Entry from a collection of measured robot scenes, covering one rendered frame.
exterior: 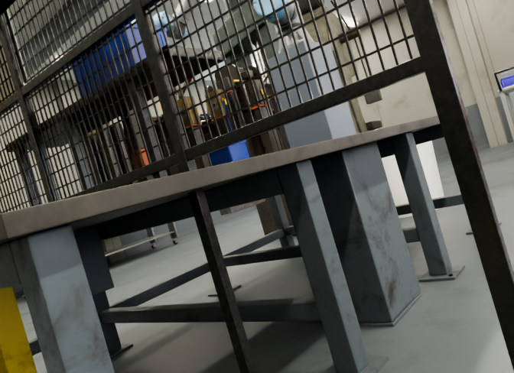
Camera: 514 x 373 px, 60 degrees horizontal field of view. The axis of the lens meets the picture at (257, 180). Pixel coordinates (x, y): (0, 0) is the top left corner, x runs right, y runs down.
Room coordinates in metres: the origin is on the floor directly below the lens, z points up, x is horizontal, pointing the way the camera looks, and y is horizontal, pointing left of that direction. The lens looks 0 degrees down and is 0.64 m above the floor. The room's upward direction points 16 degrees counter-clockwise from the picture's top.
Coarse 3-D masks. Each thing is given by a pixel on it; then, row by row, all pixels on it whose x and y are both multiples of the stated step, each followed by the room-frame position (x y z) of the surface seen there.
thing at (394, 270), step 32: (320, 160) 1.66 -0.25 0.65; (352, 160) 1.64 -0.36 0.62; (320, 192) 1.69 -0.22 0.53; (352, 192) 1.60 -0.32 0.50; (384, 192) 1.77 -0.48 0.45; (352, 224) 1.63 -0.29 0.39; (384, 224) 1.72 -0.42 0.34; (352, 256) 1.65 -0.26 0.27; (384, 256) 1.66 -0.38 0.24; (352, 288) 1.68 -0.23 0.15; (384, 288) 1.61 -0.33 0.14; (416, 288) 1.80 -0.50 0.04; (384, 320) 1.62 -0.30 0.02
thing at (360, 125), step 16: (304, 0) 6.03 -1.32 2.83; (304, 16) 6.11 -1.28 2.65; (336, 16) 6.36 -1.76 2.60; (320, 32) 5.87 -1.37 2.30; (336, 32) 6.14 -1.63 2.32; (352, 64) 6.45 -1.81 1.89; (352, 80) 6.22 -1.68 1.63; (368, 96) 6.50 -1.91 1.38; (352, 112) 5.80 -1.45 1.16; (368, 128) 6.24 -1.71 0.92
